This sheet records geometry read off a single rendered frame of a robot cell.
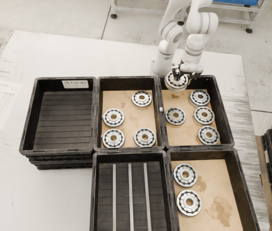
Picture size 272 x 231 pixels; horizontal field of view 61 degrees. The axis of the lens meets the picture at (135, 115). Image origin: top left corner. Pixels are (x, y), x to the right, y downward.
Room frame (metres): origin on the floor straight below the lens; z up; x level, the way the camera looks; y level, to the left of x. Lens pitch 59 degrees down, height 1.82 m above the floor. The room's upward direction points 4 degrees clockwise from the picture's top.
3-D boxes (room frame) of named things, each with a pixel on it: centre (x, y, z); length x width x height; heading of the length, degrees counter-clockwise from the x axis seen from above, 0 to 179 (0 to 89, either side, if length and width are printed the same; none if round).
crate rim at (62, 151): (0.53, 0.33, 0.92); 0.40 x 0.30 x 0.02; 6
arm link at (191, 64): (0.68, -0.21, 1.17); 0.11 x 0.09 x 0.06; 179
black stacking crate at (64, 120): (0.53, 0.33, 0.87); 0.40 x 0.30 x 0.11; 6
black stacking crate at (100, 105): (0.56, 0.04, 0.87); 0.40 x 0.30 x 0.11; 6
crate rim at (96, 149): (0.56, 0.04, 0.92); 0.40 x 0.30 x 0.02; 6
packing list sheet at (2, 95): (0.69, 0.81, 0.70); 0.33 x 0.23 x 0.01; 177
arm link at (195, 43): (0.70, -0.22, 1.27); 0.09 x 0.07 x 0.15; 95
